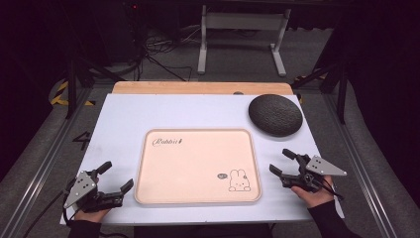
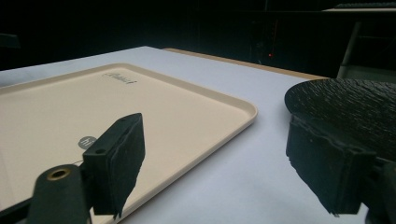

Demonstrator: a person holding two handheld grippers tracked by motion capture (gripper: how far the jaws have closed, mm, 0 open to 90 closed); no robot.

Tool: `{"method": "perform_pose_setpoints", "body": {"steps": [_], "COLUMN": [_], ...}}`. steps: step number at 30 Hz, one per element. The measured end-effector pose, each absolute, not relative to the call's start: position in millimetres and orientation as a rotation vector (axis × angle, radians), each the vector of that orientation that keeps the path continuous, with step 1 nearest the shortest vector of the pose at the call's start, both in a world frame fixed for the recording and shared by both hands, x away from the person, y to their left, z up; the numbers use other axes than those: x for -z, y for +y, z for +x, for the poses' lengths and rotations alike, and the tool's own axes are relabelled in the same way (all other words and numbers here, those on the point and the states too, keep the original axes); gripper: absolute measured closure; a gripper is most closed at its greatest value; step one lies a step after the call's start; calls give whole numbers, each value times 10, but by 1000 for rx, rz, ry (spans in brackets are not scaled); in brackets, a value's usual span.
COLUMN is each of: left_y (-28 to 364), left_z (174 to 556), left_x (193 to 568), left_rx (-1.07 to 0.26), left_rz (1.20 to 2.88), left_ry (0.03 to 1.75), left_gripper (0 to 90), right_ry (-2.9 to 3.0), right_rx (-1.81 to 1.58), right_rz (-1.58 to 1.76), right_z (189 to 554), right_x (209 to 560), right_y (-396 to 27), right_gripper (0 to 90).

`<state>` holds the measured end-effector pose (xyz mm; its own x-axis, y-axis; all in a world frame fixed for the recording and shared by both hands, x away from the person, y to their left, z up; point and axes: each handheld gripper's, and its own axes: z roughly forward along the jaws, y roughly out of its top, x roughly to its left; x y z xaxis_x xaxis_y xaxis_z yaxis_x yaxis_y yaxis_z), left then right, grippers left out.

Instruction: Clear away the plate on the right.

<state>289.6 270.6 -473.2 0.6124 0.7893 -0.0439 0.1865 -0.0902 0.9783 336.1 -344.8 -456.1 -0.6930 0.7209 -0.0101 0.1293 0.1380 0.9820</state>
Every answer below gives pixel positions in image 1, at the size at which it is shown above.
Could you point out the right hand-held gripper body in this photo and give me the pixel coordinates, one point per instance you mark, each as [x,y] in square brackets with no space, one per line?
[322,167]

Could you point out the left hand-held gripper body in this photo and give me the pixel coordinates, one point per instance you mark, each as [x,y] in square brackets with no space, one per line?
[81,190]

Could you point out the person's left hand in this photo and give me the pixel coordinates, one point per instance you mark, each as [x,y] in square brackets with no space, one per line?
[90,215]

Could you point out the person's right hand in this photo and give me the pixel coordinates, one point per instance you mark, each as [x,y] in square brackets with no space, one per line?
[317,198]

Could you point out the dark round textured mat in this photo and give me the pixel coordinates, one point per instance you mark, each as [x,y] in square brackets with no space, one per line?
[275,115]

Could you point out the pink tray with rabbit print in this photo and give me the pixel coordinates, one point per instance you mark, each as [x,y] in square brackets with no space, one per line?
[198,165]

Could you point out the black tripod stand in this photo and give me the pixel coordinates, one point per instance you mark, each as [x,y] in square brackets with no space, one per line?
[341,89]
[74,86]

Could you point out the yellow black floor tape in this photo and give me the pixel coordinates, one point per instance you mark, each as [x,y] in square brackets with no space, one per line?
[59,95]

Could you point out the dark device with red light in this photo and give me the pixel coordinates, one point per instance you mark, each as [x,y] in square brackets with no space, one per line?
[134,6]

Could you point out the aluminium rail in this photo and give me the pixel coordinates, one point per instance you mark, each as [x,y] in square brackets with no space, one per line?
[39,175]
[360,172]

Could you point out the white metal stand frame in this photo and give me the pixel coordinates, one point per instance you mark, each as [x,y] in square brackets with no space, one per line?
[244,21]

